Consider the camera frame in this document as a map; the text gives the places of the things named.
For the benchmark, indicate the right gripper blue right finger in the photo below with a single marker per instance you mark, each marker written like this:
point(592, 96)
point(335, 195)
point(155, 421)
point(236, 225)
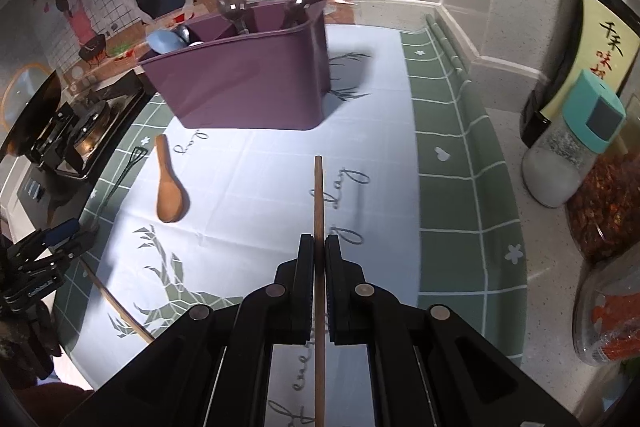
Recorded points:
point(336, 292)

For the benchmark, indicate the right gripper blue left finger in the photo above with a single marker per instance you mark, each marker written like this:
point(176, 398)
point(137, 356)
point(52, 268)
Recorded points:
point(302, 289)

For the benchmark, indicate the wooden chopstick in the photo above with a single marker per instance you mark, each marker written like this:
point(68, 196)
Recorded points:
point(319, 299)
point(116, 305)

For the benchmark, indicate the brown wooden spoon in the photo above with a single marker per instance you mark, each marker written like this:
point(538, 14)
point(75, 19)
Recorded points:
point(172, 200)

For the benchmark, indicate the black shovel shaped spoon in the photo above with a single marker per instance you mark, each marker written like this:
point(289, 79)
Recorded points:
point(133, 158)

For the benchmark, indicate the light blue plastic spoon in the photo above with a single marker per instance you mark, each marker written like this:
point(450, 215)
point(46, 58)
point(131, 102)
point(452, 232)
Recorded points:
point(163, 41)

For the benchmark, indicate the black handled steel spoon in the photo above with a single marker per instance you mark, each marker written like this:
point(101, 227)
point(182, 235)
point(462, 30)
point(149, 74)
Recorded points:
point(234, 11)

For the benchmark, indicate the green checkered table mat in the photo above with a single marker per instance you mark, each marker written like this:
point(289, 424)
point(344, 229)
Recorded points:
point(415, 187)

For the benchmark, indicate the black gas stove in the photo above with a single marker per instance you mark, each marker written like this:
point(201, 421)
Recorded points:
point(67, 159)

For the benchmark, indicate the glass pan lid orange rim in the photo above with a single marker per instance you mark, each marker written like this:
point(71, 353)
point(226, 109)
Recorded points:
point(22, 87)

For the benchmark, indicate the purple plastic utensil holder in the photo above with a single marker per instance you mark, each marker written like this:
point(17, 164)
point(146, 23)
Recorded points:
point(271, 78)

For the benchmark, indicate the orange capped plastic bottle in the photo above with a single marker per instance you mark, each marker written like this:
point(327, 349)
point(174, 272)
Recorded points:
point(606, 314)

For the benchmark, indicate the chili jar yellow lid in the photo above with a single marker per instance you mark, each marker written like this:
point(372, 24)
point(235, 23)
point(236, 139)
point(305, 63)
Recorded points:
point(603, 214)

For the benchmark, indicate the salt shaker teal cap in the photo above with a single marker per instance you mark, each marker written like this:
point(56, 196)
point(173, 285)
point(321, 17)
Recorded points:
point(556, 164)

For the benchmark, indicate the soy sauce bottle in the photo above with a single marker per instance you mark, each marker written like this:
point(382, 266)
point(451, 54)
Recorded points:
point(601, 36)

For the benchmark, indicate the black frying pan orange handle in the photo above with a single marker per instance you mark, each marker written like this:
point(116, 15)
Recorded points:
point(34, 118)

